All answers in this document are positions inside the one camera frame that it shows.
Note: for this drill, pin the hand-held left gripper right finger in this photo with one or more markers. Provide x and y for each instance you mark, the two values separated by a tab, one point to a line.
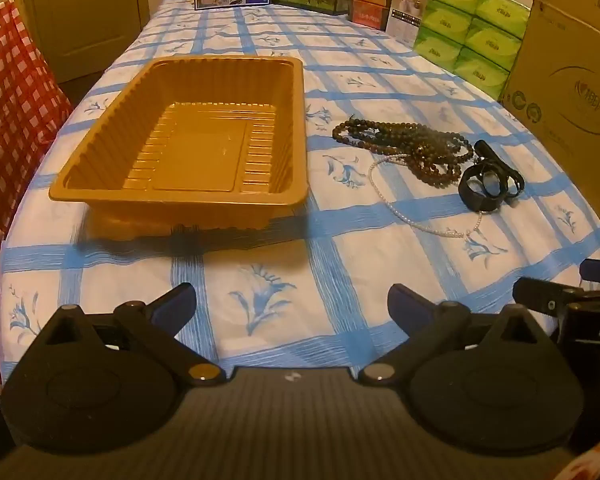
405	302

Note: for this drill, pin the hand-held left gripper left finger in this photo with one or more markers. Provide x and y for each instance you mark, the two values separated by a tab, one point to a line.
180	301

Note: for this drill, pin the golden plastic tray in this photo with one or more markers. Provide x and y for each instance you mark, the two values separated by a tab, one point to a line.
200	150

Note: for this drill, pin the blue checked tablecloth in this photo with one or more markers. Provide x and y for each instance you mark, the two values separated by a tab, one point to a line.
380	270

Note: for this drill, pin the large brown cardboard box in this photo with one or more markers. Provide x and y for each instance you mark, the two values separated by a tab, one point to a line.
575	85

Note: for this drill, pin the red checked cloth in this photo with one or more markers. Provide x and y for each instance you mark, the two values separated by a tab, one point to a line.
15	110

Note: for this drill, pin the stack of green tissue packs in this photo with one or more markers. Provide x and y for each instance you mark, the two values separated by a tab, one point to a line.
470	35

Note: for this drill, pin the white portrait print box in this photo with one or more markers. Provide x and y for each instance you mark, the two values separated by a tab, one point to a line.
407	12

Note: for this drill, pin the red orange tea box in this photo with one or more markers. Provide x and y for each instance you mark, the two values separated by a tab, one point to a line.
369	14

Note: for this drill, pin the beige door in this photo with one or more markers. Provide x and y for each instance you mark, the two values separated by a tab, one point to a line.
90	10

